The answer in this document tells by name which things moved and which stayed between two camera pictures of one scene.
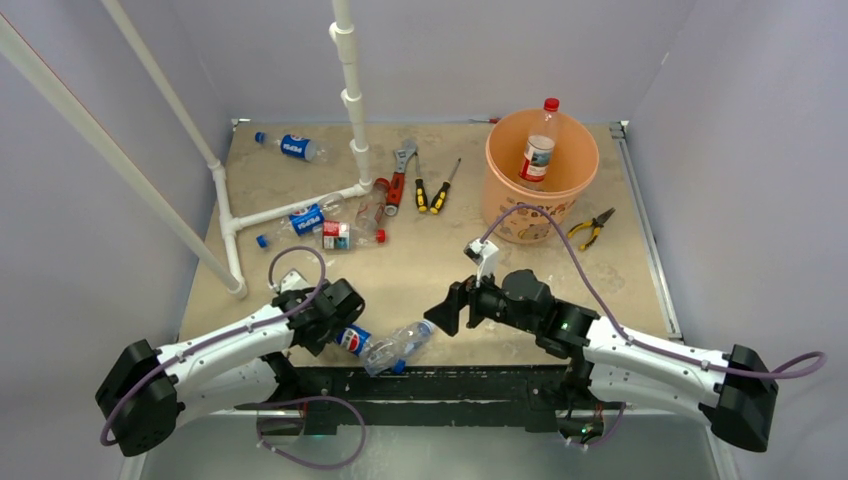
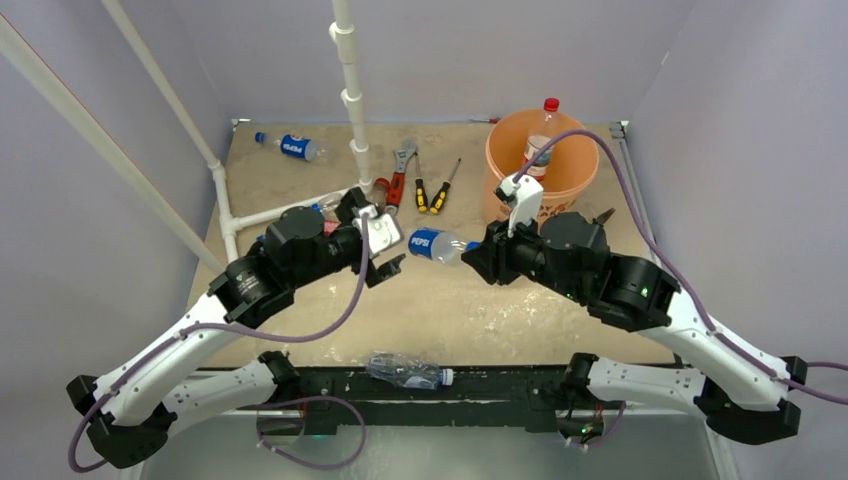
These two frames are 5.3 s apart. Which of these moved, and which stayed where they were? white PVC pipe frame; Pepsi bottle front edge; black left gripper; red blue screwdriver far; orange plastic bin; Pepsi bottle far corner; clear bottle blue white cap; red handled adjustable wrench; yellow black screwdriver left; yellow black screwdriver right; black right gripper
Moved: black left gripper; clear bottle blue white cap; black right gripper; Pepsi bottle front edge
Stayed: red blue screwdriver far; yellow black screwdriver right; Pepsi bottle far corner; red handled adjustable wrench; orange plastic bin; white PVC pipe frame; yellow black screwdriver left
